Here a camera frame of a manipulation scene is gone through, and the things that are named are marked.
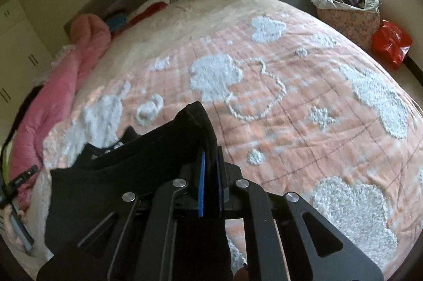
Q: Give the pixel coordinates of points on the red white fleece garment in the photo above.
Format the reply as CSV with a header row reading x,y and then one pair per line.
x,y
152,5

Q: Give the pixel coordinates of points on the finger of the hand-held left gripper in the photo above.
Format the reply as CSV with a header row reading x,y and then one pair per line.
x,y
23,177

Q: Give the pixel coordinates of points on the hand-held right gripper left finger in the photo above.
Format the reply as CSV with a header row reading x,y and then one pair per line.
x,y
202,182

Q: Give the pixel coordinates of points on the pink white tufted bed blanket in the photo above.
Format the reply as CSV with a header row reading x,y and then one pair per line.
x,y
297,102

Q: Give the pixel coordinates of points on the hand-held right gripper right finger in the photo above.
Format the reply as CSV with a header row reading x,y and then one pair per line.
x,y
219,182

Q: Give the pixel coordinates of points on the black printed garment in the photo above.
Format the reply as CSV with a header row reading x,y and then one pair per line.
x,y
132,152

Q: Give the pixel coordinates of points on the person's right hand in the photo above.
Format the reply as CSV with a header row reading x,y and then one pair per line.
x,y
240,273

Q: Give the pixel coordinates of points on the person's left hand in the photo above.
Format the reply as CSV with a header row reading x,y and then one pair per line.
x,y
10,228

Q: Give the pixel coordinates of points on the red plastic bag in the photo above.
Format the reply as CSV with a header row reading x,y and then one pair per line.
x,y
391,43

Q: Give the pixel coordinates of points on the floral storage box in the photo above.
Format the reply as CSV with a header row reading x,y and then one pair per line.
x,y
350,28

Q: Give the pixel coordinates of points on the pink quilt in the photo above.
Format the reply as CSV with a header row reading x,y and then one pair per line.
x,y
56,96

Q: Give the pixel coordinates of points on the teal pink folded clothing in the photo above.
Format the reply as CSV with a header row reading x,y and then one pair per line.
x,y
115,22

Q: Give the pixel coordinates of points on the cream wardrobe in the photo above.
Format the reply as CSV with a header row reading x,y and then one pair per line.
x,y
16,53

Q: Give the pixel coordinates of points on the white lace cloth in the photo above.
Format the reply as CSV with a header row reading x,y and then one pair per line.
x,y
54,64

